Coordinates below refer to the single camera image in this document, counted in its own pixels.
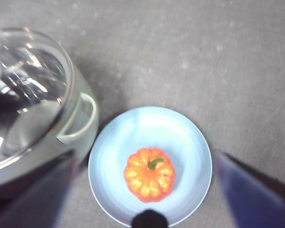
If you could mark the blue round plate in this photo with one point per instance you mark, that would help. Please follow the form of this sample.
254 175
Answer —
133 130

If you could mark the pale green electric steamer pot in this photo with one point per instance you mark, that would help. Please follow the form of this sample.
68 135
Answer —
80 133

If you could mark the small orange pumpkin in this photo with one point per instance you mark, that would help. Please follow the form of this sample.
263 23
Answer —
147 180

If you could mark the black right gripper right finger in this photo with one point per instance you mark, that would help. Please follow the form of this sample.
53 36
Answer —
256 204

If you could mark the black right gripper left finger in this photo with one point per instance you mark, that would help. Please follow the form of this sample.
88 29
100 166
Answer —
31 204

